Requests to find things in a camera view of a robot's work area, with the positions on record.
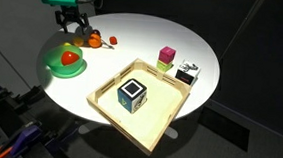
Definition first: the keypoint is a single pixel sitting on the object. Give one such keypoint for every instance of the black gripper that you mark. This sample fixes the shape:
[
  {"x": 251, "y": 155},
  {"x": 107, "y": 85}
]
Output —
[{"x": 69, "y": 12}]

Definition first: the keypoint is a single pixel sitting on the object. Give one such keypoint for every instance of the yellow apple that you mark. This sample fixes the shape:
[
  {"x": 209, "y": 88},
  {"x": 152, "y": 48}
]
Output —
[{"x": 78, "y": 42}]

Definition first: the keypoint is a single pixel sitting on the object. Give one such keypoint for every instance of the big red tomato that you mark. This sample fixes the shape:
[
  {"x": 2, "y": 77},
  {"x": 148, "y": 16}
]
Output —
[{"x": 69, "y": 58}]

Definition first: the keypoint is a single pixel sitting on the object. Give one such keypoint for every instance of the blue cube black white square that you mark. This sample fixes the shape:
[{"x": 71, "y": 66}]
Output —
[{"x": 132, "y": 95}]

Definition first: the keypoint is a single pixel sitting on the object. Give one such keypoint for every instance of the small red tomato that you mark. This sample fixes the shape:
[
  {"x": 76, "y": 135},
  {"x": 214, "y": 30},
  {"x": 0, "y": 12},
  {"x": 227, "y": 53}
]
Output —
[{"x": 113, "y": 40}]

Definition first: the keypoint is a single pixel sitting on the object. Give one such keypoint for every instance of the green plastic bowl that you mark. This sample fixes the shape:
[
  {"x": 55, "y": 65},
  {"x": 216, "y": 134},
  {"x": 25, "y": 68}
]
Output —
[{"x": 54, "y": 63}]

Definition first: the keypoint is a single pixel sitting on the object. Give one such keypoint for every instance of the yellow lemon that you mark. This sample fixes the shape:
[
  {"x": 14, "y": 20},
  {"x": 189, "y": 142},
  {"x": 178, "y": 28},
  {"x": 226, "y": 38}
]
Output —
[{"x": 67, "y": 44}]

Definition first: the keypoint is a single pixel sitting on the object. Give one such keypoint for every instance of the dark purple plum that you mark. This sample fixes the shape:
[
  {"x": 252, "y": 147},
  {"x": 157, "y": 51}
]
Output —
[{"x": 96, "y": 32}]

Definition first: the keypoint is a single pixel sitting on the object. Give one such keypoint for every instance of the orange fruit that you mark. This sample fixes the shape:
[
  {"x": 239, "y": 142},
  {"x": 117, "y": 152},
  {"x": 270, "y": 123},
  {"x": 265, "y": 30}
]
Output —
[{"x": 94, "y": 41}]

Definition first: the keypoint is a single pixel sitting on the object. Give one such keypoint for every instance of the pink cube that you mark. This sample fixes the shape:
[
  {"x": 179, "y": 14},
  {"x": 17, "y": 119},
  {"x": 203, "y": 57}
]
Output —
[{"x": 167, "y": 54}]

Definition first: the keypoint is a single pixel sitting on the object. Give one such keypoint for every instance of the lime green cube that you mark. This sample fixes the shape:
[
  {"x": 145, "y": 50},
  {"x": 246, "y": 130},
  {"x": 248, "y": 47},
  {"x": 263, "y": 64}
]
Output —
[{"x": 163, "y": 66}]

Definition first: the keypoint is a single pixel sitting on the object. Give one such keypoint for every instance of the black white patterned cube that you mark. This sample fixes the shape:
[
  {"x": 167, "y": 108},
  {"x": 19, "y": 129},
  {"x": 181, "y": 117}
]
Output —
[{"x": 188, "y": 72}]

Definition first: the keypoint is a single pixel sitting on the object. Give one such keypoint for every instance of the wooden tray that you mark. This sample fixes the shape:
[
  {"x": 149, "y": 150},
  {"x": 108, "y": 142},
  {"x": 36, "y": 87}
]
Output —
[{"x": 151, "y": 123}]

